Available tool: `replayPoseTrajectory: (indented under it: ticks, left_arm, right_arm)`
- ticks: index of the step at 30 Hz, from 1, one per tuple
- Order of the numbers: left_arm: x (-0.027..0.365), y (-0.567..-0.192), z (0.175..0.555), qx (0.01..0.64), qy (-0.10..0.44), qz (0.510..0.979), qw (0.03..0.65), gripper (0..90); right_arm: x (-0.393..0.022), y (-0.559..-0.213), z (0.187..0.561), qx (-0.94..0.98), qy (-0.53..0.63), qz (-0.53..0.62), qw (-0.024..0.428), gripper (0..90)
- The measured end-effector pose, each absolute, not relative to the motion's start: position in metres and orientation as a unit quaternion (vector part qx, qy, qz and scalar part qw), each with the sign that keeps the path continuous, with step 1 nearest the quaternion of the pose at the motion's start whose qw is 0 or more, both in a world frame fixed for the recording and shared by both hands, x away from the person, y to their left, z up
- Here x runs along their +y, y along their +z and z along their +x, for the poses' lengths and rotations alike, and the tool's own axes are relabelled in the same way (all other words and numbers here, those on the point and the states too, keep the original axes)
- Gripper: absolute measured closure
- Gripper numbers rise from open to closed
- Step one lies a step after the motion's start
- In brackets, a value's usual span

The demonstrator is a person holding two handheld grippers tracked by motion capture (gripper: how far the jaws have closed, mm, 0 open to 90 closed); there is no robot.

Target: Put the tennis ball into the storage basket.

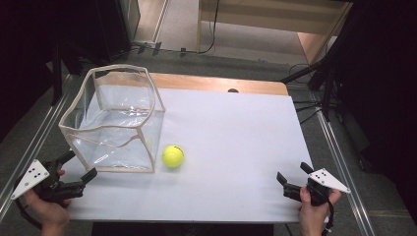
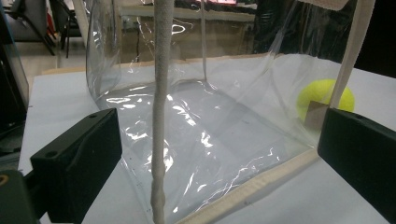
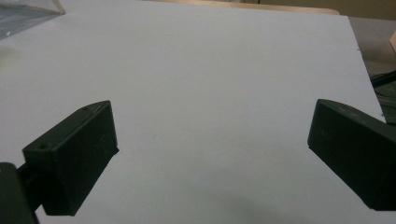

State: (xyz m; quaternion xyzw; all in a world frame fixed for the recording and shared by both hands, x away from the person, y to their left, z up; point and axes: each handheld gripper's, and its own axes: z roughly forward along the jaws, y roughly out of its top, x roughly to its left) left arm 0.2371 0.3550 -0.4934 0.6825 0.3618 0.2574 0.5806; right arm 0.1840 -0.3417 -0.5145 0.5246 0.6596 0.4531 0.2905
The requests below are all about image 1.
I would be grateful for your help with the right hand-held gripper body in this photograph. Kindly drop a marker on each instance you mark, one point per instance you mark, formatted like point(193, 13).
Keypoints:
point(316, 187)

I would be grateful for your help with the yellow tennis ball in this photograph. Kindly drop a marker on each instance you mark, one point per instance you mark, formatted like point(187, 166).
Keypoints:
point(172, 156)

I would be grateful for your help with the clear plastic storage box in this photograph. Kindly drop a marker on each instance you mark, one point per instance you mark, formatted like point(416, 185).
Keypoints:
point(114, 121)

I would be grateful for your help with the person's right hand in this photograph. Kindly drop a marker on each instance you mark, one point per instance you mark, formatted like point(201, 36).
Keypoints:
point(313, 214)

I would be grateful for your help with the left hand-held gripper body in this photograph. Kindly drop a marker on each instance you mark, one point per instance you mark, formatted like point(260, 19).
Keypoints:
point(39, 183)

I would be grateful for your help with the white table sheet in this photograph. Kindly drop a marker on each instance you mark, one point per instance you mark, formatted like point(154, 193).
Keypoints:
point(209, 157)

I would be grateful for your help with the person's left hand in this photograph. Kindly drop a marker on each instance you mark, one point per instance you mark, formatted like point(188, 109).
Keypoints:
point(49, 209)

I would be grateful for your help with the black tripod stand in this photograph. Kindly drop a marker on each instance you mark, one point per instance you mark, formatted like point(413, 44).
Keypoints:
point(314, 78)

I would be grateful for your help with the wooden cabinet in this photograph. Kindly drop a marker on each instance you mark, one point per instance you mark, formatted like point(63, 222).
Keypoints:
point(272, 26)

